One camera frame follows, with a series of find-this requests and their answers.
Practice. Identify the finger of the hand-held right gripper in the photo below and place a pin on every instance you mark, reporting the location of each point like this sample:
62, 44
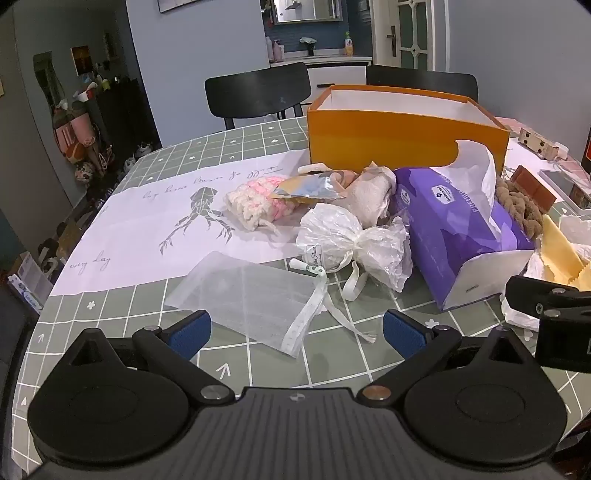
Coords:
540, 295

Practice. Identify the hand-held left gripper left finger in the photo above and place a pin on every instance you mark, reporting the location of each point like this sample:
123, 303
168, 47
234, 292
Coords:
191, 334

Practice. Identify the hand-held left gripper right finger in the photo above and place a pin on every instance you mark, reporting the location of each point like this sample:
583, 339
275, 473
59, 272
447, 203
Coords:
404, 334

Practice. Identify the yellow cloth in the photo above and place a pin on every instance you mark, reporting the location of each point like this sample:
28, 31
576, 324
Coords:
558, 254

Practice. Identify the brown braided plush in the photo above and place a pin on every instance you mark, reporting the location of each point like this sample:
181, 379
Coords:
519, 207

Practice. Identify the silver foil packet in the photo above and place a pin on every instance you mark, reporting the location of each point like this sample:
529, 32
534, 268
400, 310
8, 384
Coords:
309, 187

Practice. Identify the orange cardboard box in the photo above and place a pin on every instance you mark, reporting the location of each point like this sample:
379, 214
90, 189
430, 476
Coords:
392, 138

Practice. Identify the purple tissue pack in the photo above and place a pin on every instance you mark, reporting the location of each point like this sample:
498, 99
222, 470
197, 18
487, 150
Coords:
461, 240

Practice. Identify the brown leather wallet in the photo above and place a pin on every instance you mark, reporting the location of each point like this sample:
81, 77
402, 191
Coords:
535, 187

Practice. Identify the white plastic bag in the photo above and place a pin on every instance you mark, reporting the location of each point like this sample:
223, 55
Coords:
332, 235

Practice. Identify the white paper placemat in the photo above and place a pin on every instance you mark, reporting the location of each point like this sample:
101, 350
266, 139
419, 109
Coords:
138, 221

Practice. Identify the pink white crochet pouch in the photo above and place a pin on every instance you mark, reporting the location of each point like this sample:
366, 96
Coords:
251, 201

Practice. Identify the green checked tablecloth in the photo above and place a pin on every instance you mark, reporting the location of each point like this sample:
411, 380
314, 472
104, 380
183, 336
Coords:
258, 138

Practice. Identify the dark sideboard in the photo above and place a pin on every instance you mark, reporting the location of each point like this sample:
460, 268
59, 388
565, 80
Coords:
124, 120

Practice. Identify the pink hanging bag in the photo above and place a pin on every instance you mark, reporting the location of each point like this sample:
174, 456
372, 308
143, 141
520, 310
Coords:
74, 134

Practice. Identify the black chair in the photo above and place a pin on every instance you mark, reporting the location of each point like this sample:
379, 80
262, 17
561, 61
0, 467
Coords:
258, 94
420, 78

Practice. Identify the white drawer cabinet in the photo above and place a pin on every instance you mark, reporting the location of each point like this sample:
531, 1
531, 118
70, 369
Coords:
341, 74

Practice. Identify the orange bottle with green cap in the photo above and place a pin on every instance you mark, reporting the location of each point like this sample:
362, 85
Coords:
349, 46

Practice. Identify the white glass panel door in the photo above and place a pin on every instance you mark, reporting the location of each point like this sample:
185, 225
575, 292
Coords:
415, 27

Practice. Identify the pink bottle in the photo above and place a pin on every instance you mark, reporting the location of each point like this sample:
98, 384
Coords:
278, 51

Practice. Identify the black vase with plant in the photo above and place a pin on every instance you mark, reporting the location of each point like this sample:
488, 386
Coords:
309, 46

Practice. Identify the small wall picture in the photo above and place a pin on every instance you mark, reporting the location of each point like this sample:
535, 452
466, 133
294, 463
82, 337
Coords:
81, 60

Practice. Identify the framed wall picture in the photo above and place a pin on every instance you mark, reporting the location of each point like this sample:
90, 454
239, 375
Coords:
207, 4

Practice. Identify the wall mirror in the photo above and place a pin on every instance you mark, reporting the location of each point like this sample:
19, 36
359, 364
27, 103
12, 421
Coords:
304, 9

